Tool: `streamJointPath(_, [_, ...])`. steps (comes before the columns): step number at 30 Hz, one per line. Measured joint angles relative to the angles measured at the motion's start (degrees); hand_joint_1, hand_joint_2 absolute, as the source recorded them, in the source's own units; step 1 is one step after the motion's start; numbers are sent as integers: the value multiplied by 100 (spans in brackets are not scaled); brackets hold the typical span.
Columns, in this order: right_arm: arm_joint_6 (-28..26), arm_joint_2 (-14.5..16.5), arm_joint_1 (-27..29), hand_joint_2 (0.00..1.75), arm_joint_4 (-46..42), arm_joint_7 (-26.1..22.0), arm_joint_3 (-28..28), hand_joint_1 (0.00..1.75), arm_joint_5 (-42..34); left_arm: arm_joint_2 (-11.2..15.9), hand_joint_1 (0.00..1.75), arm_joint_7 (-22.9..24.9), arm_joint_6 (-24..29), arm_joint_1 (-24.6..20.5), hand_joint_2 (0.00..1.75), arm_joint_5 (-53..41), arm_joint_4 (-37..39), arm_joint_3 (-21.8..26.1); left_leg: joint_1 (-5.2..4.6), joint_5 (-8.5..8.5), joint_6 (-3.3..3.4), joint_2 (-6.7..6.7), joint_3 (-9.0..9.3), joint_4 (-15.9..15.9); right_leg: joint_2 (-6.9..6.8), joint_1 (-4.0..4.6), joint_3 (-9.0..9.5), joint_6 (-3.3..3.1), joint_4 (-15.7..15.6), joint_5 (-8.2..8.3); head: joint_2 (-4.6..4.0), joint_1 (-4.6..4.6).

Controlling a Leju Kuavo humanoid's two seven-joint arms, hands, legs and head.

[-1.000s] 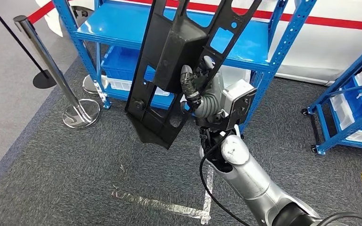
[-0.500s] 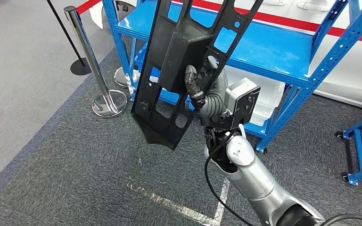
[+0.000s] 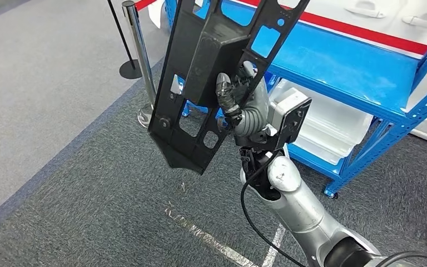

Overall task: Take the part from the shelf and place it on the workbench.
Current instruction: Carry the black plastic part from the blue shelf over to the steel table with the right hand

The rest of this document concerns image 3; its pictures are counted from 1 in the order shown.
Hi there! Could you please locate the black plastic bracket part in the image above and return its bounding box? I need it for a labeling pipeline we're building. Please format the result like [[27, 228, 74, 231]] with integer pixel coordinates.
[[147, 0, 311, 176]]

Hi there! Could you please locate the blue metal shelf rack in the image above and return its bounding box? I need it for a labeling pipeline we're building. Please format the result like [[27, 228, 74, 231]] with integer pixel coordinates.
[[163, 0, 427, 200]]

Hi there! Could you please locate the white floor tape line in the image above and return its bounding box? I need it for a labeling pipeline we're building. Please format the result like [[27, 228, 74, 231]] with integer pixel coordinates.
[[163, 206, 286, 267]]

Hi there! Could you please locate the white plastic bin stack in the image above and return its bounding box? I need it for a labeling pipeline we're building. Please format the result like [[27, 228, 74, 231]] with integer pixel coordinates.
[[269, 79, 374, 166]]

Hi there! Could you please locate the red stanchion belt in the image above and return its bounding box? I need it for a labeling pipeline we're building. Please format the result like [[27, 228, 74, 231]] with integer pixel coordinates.
[[134, 0, 159, 11]]

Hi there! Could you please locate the white car with red stripe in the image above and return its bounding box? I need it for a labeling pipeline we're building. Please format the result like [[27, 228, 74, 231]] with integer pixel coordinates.
[[147, 0, 427, 148]]

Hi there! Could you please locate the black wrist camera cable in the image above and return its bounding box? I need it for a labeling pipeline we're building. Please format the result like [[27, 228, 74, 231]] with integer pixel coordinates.
[[240, 149, 306, 267]]

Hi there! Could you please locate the black stanchion post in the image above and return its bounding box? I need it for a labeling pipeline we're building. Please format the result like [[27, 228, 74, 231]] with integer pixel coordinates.
[[106, 0, 143, 80]]

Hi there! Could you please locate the chrome stanchion post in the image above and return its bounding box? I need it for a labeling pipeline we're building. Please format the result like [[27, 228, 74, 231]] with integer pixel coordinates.
[[121, 0, 160, 128]]

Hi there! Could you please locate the white car door handle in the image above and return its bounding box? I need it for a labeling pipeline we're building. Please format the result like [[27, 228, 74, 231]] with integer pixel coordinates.
[[401, 14, 427, 31], [344, 2, 386, 19]]

